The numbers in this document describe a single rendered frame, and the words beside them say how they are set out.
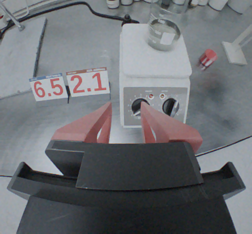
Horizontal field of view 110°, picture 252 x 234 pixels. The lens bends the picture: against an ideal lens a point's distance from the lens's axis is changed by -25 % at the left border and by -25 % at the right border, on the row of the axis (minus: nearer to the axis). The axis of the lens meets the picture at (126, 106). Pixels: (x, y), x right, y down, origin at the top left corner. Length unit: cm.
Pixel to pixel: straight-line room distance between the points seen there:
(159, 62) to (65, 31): 32
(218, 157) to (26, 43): 64
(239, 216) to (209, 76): 39
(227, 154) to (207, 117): 11
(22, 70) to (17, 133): 18
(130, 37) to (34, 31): 37
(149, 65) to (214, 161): 26
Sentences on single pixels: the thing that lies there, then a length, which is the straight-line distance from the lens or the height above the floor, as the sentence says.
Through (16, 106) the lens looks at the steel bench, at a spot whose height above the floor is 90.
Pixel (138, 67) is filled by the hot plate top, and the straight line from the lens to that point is 20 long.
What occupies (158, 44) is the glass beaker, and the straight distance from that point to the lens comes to 20.
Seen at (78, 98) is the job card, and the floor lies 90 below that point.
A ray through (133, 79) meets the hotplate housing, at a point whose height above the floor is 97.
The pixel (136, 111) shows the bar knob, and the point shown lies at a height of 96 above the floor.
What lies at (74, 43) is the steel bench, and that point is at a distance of 38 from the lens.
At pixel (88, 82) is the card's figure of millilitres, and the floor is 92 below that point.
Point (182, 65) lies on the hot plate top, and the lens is 22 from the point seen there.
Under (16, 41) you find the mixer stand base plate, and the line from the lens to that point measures 54.
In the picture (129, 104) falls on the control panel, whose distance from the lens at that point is 21.
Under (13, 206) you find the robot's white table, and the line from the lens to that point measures 44.
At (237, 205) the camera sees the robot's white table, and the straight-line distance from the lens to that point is 43.
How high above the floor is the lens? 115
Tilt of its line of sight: 76 degrees down
